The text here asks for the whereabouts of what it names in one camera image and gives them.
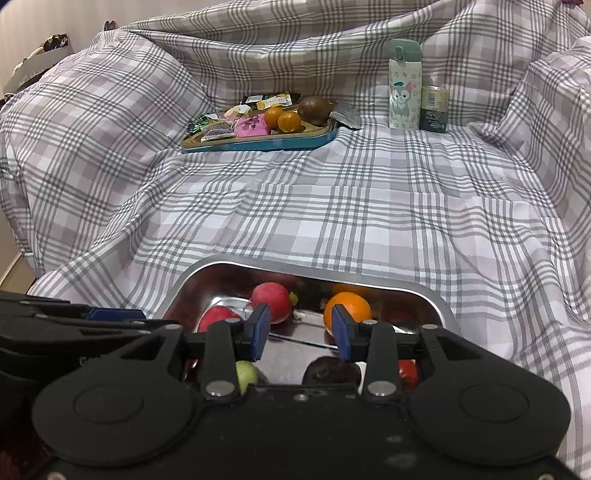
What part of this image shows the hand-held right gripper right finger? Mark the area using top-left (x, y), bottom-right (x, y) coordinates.
top-left (332, 305), bottom-right (500, 401)

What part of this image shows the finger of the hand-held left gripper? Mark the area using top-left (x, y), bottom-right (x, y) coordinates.
top-left (0, 291), bottom-right (147, 324)
top-left (0, 320), bottom-right (182, 366)

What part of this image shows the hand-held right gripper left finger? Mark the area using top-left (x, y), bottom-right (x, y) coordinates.
top-left (115, 303), bottom-right (272, 399)

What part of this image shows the dark purple mangosteen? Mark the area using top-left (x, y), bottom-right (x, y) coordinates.
top-left (302, 355), bottom-right (363, 386)

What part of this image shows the large pink radish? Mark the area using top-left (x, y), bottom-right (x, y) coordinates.
top-left (250, 282), bottom-right (298, 325)

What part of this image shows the small red radish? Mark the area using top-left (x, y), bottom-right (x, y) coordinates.
top-left (198, 305), bottom-right (245, 334)

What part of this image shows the cucumber piece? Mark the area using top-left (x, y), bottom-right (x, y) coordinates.
top-left (235, 360), bottom-right (260, 395)

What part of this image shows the metal tray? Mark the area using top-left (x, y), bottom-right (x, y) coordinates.
top-left (159, 254), bottom-right (462, 386)

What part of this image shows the red tomato with green calyx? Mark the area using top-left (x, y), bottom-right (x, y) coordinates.
top-left (398, 359), bottom-right (420, 392)

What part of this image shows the grey plaid blanket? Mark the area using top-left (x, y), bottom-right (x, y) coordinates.
top-left (0, 0), bottom-right (591, 480)

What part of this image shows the blue snack tray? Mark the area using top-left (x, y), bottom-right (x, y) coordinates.
top-left (180, 99), bottom-right (340, 154)

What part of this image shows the pink snack packet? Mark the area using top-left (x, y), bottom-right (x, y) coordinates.
top-left (235, 114), bottom-right (271, 138)

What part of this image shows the green candy wrapper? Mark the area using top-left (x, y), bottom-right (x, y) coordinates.
top-left (187, 114), bottom-right (218, 134)

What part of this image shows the silver foil packet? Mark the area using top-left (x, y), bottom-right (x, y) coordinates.
top-left (330, 104), bottom-right (362, 130)

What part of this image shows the brown round fruit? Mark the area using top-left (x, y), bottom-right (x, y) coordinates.
top-left (297, 96), bottom-right (334, 127)

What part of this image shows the dark and yellow snack packet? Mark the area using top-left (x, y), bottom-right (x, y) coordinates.
top-left (244, 92), bottom-right (301, 112)

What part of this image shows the cat print water bottle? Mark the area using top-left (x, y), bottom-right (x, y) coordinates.
top-left (388, 38), bottom-right (422, 130)

